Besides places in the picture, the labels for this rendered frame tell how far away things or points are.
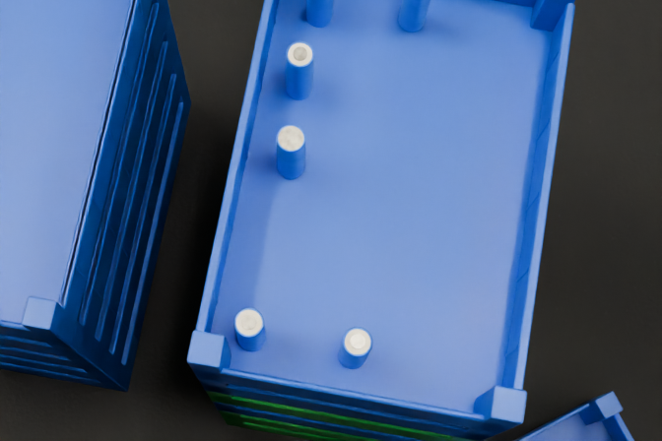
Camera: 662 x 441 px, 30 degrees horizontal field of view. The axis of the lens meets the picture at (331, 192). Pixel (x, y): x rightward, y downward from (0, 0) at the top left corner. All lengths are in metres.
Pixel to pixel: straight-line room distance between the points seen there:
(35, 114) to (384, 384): 0.34
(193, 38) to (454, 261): 0.56
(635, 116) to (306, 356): 0.61
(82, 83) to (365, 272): 0.27
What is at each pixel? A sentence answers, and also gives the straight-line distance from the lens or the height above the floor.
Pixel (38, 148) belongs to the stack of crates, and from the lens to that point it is 0.94.
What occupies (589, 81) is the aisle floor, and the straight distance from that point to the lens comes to 1.32.
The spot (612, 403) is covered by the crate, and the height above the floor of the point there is 0.08.
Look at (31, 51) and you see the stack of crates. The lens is 0.96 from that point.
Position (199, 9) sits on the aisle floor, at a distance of 1.31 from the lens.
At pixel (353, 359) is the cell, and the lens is 0.76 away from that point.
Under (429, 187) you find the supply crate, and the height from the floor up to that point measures 0.40.
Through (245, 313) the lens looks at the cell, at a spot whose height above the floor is 0.47.
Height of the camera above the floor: 1.20
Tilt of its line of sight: 75 degrees down
